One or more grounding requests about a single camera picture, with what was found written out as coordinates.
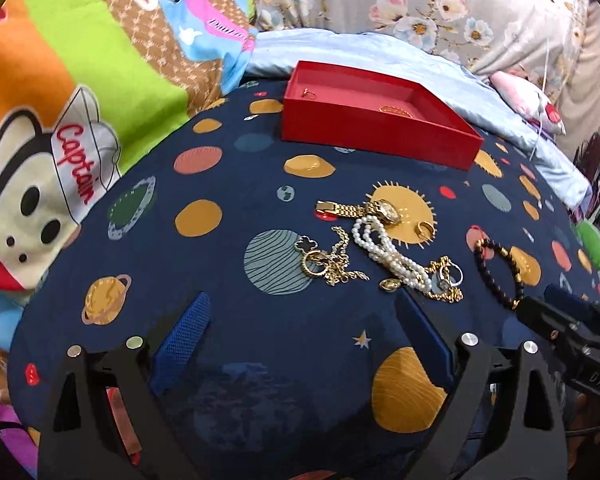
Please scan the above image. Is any beige curtain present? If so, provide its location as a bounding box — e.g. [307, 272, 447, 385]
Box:
[557, 1, 600, 158]

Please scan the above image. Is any red jewelry tray box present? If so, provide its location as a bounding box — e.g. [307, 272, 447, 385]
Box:
[282, 61, 483, 171]

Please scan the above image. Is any dark bead bracelet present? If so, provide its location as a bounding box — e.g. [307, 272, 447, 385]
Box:
[472, 237, 527, 311]

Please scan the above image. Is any thin gold chain with rings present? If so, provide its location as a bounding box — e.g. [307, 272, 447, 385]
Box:
[378, 254, 465, 305]

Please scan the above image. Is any grey floral blanket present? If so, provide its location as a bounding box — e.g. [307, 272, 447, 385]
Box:
[253, 0, 590, 101]

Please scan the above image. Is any pink cartoon pillow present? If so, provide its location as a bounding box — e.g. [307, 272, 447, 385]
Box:
[489, 70, 566, 136]

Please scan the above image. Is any colourful monkey cartoon quilt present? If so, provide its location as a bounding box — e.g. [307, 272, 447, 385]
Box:
[0, 0, 263, 478]

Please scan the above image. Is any light blue pillow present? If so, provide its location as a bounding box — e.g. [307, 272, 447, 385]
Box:
[245, 28, 593, 210]

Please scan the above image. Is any green plush toy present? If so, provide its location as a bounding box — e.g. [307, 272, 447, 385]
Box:
[574, 219, 600, 270]

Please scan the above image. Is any gold clover necklace chain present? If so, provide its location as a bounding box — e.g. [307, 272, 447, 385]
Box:
[293, 225, 371, 287]

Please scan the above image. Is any navy planet pattern bedsheet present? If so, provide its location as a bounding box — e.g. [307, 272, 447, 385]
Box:
[7, 79, 600, 480]

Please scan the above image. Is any gold hoop earring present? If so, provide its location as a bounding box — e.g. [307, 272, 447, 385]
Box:
[414, 220, 436, 242]

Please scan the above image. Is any gold wristwatch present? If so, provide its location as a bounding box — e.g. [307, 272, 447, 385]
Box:
[315, 200, 402, 226]

